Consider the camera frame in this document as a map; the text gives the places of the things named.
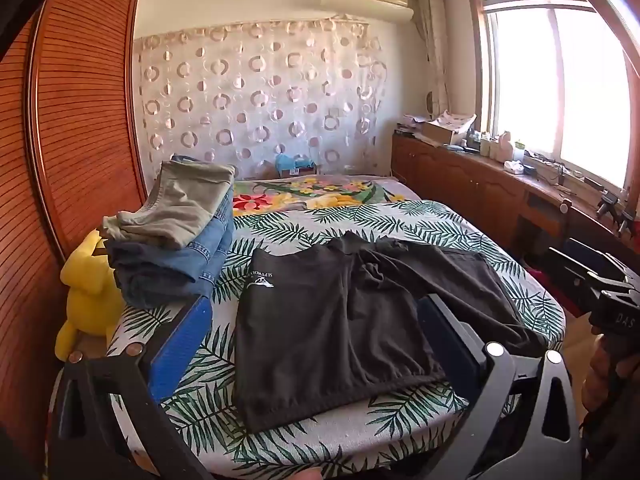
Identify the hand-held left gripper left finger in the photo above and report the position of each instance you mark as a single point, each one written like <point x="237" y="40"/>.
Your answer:
<point x="180" y="345"/>

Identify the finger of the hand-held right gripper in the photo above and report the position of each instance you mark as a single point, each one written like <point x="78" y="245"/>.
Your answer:
<point x="600" y="257"/>
<point x="575" y="267"/>

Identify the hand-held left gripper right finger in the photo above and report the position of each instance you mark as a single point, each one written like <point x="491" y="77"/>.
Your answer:
<point x="450" y="347"/>

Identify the black pants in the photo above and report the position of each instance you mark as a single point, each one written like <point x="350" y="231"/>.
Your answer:
<point x="310" y="335"/>

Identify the folded olive pants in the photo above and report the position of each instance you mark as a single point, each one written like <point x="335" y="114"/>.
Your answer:
<point x="175" y="205"/>

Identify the person's right hand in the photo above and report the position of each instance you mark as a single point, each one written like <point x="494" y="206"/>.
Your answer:
<point x="597" y="380"/>

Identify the person's left hand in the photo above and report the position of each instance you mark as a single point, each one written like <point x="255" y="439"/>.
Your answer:
<point x="300" y="475"/>

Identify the red cloth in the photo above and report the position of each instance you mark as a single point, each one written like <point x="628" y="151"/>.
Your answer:
<point x="570" y="302"/>

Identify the folded blue jeans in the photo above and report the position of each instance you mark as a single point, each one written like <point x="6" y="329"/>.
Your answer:
<point x="200" y="255"/>

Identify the yellow plush toy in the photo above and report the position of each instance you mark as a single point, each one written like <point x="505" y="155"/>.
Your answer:
<point x="90" y="305"/>

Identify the small white box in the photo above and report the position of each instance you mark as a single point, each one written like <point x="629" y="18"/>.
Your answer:
<point x="512" y="166"/>

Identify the long wooden sideboard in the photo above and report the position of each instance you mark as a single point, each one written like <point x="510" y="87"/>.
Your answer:
<point x="450" y="175"/>

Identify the wooden-framed window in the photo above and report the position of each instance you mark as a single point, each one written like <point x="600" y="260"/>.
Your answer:
<point x="590" y="85"/>

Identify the open cardboard box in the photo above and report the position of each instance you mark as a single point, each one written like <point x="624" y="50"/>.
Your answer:
<point x="445" y="132"/>

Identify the floral blanket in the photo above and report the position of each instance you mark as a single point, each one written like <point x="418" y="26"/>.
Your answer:
<point x="310" y="190"/>

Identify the blue plush toy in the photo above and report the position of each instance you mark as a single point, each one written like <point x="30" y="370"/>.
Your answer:
<point x="290" y="162"/>

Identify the pile of papers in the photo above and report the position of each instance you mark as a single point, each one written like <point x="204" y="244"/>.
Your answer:
<point x="411" y="124"/>

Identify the small oval mirror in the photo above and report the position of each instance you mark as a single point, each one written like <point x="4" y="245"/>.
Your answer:
<point x="429" y="103"/>

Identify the circle-patterned sheer curtain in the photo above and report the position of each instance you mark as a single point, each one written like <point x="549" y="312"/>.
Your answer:
<point x="260" y="110"/>

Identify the wooden slatted wardrobe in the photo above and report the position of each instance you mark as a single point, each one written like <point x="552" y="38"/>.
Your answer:
<point x="85" y="110"/>

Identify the bundled cream window curtain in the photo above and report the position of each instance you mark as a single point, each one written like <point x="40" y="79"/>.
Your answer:
<point x="432" y="35"/>

